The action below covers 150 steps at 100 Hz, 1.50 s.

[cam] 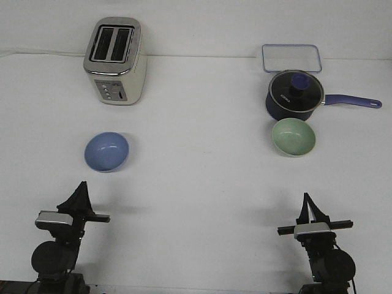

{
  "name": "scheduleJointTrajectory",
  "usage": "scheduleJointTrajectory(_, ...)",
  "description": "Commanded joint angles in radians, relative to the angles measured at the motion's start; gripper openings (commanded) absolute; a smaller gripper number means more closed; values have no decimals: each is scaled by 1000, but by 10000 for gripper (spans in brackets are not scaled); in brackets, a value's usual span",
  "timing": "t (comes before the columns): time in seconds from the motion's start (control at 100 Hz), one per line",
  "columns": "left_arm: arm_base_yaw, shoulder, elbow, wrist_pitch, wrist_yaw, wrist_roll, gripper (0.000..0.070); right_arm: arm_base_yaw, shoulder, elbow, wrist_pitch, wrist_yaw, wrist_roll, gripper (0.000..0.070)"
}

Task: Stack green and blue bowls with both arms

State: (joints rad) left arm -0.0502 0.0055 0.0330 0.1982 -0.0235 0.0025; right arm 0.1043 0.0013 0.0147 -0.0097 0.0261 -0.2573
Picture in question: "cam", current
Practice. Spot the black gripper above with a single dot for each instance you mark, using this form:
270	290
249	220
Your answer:
78	206
319	216

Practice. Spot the blue bowl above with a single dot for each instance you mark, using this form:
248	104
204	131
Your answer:
106	152

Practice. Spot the green bowl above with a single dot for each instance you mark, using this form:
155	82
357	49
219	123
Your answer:
293	137

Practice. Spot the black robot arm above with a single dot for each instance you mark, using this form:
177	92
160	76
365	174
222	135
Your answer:
332	268
55	261

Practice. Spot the dark blue saucepan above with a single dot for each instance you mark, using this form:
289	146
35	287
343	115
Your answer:
280	113

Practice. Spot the glass pot lid blue knob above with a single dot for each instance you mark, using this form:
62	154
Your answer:
296	90

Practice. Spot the silver two-slot toaster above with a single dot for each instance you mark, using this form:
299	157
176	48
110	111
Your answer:
115	60

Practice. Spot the clear rectangular container lid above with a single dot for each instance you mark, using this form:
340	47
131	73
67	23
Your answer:
279	57

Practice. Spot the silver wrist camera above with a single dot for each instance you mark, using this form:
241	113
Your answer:
46	218
310	228

